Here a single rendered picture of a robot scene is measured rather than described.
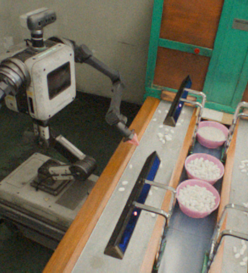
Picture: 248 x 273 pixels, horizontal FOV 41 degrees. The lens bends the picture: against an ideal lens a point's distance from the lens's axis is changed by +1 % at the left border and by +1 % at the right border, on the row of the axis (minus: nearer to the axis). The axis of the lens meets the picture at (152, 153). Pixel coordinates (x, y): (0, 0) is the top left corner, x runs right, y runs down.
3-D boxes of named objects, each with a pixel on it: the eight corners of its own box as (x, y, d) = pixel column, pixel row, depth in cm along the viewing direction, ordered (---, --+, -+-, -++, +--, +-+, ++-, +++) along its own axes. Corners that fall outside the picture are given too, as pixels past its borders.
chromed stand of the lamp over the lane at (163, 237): (121, 262, 167) (127, 205, 138) (133, 232, 182) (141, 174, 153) (157, 274, 164) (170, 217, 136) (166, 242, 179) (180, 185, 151)
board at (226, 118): (194, 116, 264) (195, 115, 264) (197, 107, 276) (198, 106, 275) (234, 126, 260) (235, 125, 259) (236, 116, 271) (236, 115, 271)
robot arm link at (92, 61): (113, 78, 242) (123, 71, 238) (117, 93, 237) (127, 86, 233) (68, 49, 205) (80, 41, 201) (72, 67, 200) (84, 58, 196)
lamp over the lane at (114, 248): (102, 255, 128) (103, 244, 123) (147, 158, 175) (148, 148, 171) (122, 261, 127) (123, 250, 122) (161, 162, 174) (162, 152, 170)
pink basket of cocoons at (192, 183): (169, 214, 194) (172, 204, 188) (178, 184, 214) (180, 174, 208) (213, 228, 190) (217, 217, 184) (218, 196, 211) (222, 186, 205)
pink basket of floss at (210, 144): (205, 153, 243) (208, 144, 237) (186, 133, 260) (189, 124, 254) (233, 147, 254) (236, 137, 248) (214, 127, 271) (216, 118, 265)
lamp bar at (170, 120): (162, 124, 202) (164, 114, 197) (181, 81, 249) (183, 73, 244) (175, 128, 201) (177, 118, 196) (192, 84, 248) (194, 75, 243)
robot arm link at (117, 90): (111, 85, 236) (122, 77, 231) (116, 90, 239) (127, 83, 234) (102, 120, 204) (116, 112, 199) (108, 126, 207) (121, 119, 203)
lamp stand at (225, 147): (219, 165, 235) (236, 113, 206) (222, 148, 250) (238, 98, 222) (245, 172, 232) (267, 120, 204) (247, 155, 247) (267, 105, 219)
